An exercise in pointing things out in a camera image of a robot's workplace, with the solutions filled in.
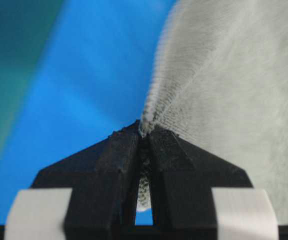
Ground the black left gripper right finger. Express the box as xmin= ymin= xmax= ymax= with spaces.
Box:
xmin=148 ymin=127 xmax=252 ymax=240

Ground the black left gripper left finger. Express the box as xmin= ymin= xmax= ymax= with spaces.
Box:
xmin=31 ymin=120 xmax=140 ymax=240

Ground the large grey towel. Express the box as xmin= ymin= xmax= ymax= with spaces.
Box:
xmin=139 ymin=0 xmax=288 ymax=224

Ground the blue table mat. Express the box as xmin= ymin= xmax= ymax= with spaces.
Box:
xmin=0 ymin=0 xmax=174 ymax=225

